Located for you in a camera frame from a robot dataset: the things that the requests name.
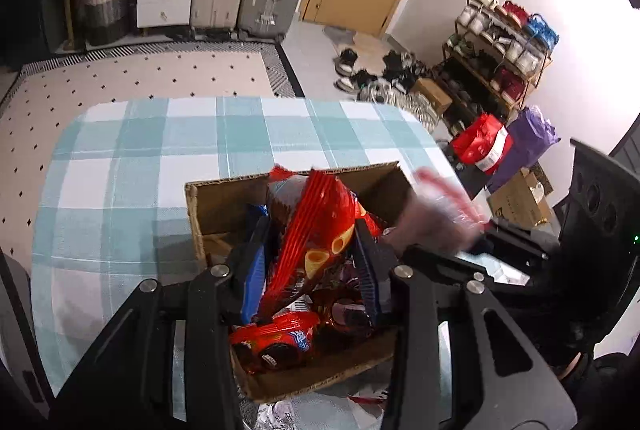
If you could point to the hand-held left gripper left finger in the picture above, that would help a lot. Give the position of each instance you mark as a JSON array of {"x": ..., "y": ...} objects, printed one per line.
[{"x": 252, "y": 275}]

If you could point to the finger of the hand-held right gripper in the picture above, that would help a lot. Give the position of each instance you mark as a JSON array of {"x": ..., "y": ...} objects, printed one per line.
[
  {"x": 515, "y": 240},
  {"x": 450, "y": 262}
]

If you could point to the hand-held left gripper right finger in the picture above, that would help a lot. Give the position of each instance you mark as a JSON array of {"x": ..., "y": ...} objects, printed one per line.
[{"x": 367, "y": 275}]

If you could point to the white red-print snack packet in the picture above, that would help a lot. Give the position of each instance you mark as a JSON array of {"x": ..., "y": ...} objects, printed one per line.
[{"x": 435, "y": 215}]

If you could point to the red cookie packet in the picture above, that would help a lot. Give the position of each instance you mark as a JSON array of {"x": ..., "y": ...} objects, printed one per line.
[{"x": 280, "y": 335}]

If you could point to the red puffed snack bag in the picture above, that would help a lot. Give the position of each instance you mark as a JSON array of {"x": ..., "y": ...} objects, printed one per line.
[{"x": 315, "y": 220}]

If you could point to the brown cardboard box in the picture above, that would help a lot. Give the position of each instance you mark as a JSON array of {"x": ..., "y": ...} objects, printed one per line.
[{"x": 220, "y": 205}]

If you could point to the open cardboard floor box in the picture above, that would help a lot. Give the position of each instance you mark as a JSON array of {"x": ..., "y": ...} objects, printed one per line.
[{"x": 520, "y": 202}]

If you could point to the blue cookie packet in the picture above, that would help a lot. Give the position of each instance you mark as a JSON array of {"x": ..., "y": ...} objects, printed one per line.
[{"x": 257, "y": 211}]

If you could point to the purple plastic bag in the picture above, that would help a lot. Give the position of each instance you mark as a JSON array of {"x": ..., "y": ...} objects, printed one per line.
[{"x": 530, "y": 144}]

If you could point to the red shopping bag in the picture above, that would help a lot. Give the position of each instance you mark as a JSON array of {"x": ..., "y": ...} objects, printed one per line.
[{"x": 480, "y": 144}]

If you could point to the white printed wrapper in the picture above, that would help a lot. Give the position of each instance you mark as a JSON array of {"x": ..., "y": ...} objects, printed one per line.
[{"x": 275, "y": 414}]

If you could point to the small cardboard floor box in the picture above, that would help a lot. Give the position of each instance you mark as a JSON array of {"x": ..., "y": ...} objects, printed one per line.
[{"x": 432, "y": 94}]

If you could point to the shoe rack with shoes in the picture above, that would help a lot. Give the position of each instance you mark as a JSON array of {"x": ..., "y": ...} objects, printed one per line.
[{"x": 500, "y": 54}]

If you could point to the pile of shoes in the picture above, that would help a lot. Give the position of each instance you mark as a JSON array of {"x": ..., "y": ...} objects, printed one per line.
[{"x": 390, "y": 79}]

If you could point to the beige dotted rug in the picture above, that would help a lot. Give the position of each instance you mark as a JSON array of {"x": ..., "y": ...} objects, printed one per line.
[{"x": 150, "y": 74}]

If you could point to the grey door mat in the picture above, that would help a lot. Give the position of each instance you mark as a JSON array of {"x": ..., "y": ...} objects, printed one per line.
[{"x": 340, "y": 35}]

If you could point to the woven laundry basket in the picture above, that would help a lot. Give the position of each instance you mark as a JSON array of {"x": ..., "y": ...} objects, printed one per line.
[{"x": 105, "y": 4}]

